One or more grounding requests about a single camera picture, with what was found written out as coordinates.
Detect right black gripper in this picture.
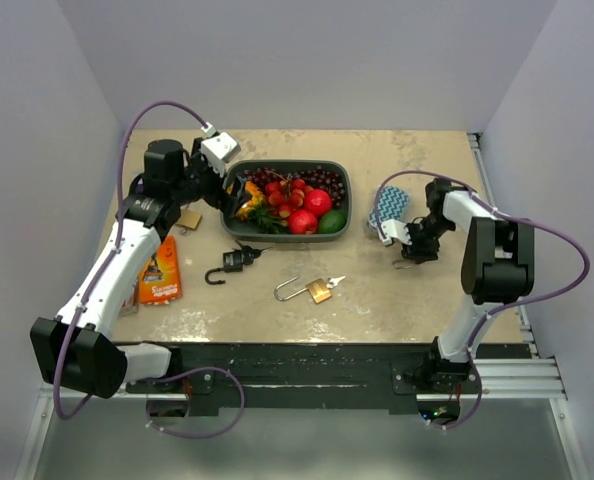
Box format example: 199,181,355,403
397,215,455,265

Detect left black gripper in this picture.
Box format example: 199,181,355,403
172,139,252,217

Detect brass long-shackle padlock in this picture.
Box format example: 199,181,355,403
273,276,334,304

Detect silver key set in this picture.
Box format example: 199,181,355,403
326,276,345,289

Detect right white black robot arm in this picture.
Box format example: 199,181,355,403
379,178,535,393

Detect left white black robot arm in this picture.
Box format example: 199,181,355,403
30,132,247,399

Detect toy pineapple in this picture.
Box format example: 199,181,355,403
235,180,287,234

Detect grey fruit tray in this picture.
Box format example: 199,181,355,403
221,160,352,243

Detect small brass open padlock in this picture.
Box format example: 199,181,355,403
176,204,203,236

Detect red cherries cluster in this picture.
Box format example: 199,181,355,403
264,178,313,219

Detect black padlock with keys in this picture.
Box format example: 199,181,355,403
204,240,270,285

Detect blue chevron sponge pack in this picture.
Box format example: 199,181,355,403
367,186,410,235

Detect red apple front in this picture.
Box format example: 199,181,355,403
288,209,318,235

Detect red apple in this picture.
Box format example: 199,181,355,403
288,209,318,235
303,189,333,218

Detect green lime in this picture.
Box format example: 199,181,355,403
317,210,347,234

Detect red apple back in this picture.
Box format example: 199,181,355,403
303,189,333,218

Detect dark grapes bunch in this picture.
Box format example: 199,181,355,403
243,166,348,208

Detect orange razor package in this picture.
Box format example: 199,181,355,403
138,236,182,305

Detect red small box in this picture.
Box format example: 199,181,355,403
119,280,139,316

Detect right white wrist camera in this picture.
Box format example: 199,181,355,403
379,219,411,246

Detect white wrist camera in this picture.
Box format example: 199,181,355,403
199,123,241,177
379,219,411,246

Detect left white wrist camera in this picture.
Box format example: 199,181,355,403
199,123,241,177

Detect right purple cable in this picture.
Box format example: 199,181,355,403
371,170,591,431

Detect purple cable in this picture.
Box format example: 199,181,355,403
371,170,591,431
51,101,246,440

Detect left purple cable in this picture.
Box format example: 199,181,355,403
51,101,246,440

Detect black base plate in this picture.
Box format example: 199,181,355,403
111,342,533,417

